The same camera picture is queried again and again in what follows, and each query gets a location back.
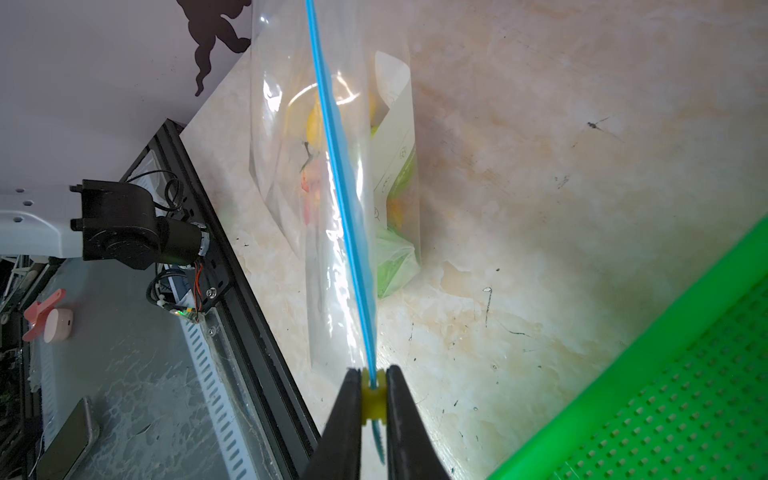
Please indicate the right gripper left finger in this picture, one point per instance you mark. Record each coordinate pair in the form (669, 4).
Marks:
(338, 452)

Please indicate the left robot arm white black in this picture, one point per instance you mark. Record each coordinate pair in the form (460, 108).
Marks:
(97, 220)

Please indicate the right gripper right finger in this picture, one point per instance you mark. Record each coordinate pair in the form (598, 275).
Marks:
(410, 453)

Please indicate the green apple toy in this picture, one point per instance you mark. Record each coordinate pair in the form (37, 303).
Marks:
(396, 262)

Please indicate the clear zip bag blue zipper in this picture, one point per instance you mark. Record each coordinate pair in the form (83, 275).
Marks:
(333, 156)

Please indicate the smartphone on desk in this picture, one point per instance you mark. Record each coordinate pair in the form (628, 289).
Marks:
(71, 445)

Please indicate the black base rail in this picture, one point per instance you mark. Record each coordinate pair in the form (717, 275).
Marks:
(288, 429)

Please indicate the white slotted cable duct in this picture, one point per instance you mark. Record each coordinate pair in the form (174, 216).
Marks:
(237, 431)

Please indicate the green plastic basket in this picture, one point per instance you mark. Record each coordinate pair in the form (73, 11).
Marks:
(686, 400)

